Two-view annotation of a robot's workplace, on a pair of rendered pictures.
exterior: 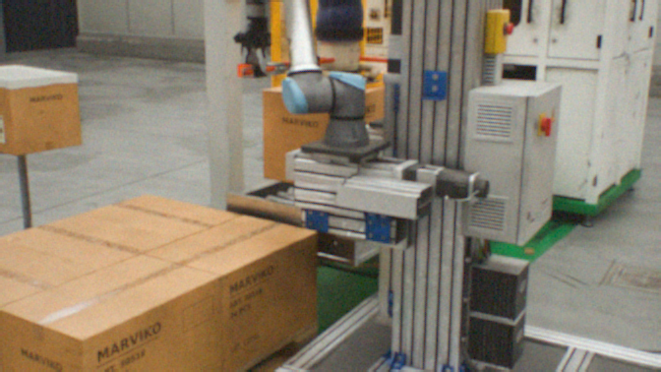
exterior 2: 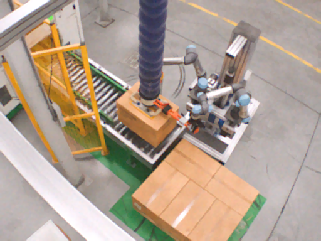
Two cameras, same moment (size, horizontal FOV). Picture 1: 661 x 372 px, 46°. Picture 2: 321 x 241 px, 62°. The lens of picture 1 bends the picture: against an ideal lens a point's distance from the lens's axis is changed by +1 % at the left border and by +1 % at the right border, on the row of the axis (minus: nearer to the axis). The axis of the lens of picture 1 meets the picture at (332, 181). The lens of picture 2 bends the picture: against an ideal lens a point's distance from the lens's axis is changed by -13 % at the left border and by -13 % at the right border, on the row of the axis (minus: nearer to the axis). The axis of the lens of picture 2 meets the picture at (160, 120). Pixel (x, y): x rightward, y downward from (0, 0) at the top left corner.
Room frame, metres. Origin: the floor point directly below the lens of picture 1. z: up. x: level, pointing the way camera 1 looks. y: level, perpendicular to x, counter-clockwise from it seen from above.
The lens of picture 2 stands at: (3.35, 1.94, 3.89)
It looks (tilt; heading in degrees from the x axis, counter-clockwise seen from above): 58 degrees down; 270
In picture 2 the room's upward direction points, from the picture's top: 6 degrees clockwise
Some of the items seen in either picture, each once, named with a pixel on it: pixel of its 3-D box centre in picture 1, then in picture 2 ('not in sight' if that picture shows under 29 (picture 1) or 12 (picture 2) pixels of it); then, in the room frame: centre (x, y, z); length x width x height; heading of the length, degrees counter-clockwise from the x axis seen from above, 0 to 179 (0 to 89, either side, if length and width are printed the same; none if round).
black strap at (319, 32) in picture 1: (339, 31); (149, 90); (3.51, -0.03, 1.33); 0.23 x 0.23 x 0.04
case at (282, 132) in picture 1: (336, 129); (147, 113); (3.53, -0.02, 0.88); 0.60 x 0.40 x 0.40; 147
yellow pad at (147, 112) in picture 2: not in sight; (143, 107); (3.57, 0.05, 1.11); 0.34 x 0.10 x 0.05; 146
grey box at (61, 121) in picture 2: not in sight; (54, 112); (4.35, 0.54, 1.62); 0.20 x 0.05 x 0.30; 147
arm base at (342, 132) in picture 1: (346, 128); (237, 112); (2.49, -0.05, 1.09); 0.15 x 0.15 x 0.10
